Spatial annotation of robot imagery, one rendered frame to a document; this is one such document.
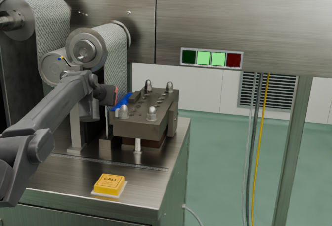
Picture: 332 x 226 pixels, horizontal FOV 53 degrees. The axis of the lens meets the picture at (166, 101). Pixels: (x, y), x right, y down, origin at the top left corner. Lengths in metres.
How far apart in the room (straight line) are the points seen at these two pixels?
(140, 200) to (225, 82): 2.97
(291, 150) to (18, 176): 1.35
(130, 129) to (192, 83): 2.77
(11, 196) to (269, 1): 1.10
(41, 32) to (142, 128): 0.48
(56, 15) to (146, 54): 0.39
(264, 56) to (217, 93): 2.51
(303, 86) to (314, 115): 2.44
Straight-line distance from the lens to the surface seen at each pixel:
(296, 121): 1.64
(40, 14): 1.24
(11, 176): 0.56
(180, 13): 1.36
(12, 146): 0.59
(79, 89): 0.86
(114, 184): 0.98
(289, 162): 1.73
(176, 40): 1.37
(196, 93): 3.87
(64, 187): 1.03
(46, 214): 1.12
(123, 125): 1.12
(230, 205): 2.50
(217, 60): 1.36
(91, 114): 0.95
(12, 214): 1.19
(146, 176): 1.05
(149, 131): 1.10
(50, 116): 0.70
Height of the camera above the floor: 1.46
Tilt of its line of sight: 20 degrees down
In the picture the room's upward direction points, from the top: 2 degrees clockwise
